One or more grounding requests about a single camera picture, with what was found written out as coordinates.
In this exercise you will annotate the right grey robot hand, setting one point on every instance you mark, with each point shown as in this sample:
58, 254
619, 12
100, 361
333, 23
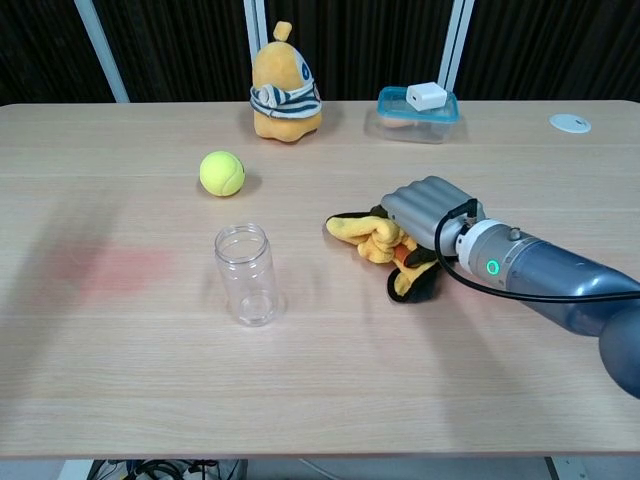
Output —
430, 210

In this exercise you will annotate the yellow cloth with black trim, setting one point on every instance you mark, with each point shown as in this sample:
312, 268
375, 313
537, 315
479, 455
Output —
370, 235

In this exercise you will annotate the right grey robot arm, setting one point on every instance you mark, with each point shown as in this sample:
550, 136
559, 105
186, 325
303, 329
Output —
550, 275

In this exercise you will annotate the clear container with blue lid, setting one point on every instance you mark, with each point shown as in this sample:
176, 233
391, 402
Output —
425, 125

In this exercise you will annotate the white charger block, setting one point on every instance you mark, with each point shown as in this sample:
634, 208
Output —
425, 96

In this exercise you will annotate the white round grommet cap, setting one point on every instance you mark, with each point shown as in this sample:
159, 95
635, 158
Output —
570, 123

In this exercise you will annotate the yellow plush toy striped scarf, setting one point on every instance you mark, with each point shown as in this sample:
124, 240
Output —
282, 110

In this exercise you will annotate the clear plastic jar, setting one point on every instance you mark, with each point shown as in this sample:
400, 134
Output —
247, 280

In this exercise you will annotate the yellow-green tennis ball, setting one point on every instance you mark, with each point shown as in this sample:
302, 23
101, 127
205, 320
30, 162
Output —
221, 174

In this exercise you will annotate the white partition post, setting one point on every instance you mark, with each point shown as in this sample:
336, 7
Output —
457, 45
105, 55
255, 45

